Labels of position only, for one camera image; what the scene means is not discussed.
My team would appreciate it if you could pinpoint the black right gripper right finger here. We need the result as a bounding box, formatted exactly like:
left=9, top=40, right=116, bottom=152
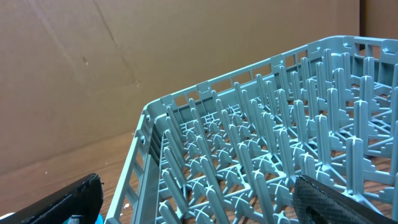
left=293, top=175, right=395, bottom=224

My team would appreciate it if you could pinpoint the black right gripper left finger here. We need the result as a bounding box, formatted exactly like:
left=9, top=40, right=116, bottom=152
left=1, top=173, right=103, bottom=224

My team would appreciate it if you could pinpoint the teal plastic tray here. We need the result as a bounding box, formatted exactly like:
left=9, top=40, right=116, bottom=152
left=62, top=215, right=104, bottom=224

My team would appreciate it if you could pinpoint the grey dishwasher rack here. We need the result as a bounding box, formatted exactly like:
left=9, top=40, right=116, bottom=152
left=105, top=35, right=397, bottom=223

